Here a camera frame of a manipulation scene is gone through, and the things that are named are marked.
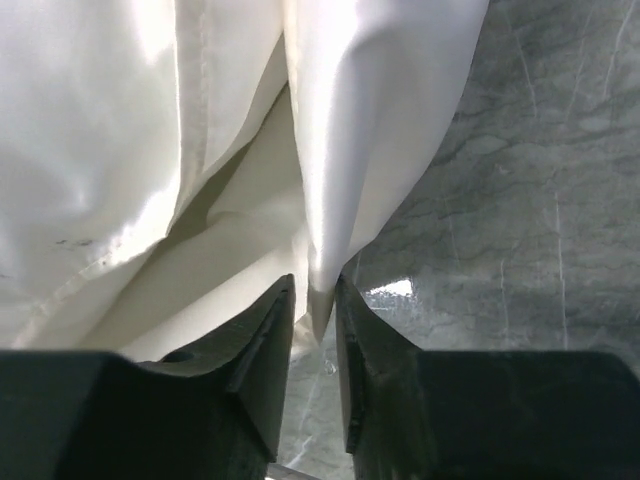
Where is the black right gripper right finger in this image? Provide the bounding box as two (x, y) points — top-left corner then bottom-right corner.
(335, 278), (639, 479)

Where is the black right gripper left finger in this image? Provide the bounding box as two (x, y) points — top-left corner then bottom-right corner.
(1, 275), (295, 479)

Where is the cream pillowcase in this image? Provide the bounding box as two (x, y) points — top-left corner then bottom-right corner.
(1, 1), (488, 360)

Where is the white pillow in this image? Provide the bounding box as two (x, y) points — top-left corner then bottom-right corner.
(146, 30), (307, 293)

